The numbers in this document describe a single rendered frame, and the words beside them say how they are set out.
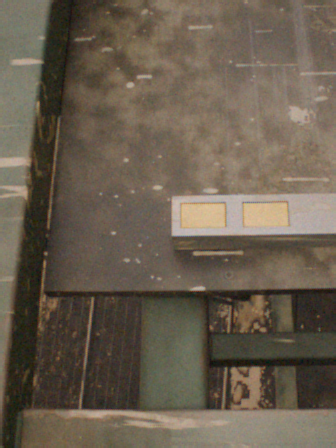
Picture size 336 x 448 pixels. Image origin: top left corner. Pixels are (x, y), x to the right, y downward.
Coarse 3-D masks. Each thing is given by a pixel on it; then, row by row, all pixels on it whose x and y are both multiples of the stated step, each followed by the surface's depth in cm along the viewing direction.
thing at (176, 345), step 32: (160, 320) 76; (192, 320) 76; (160, 352) 75; (192, 352) 74; (224, 352) 76; (256, 352) 76; (288, 352) 76; (320, 352) 75; (160, 384) 73; (192, 384) 73
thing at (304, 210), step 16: (176, 208) 74; (240, 208) 73; (288, 208) 73; (304, 208) 73; (320, 208) 73; (176, 224) 73; (240, 224) 73; (304, 224) 72; (320, 224) 72; (176, 240) 74; (192, 240) 74; (208, 240) 73; (224, 240) 73; (240, 240) 73; (256, 240) 73; (272, 240) 73; (288, 240) 73; (304, 240) 73; (320, 240) 73
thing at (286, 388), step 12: (276, 300) 182; (288, 300) 178; (276, 312) 181; (288, 312) 177; (276, 324) 179; (288, 324) 175; (276, 372) 174; (288, 372) 171; (276, 384) 173; (288, 384) 170; (276, 396) 172; (288, 396) 168; (276, 408) 171; (288, 408) 167
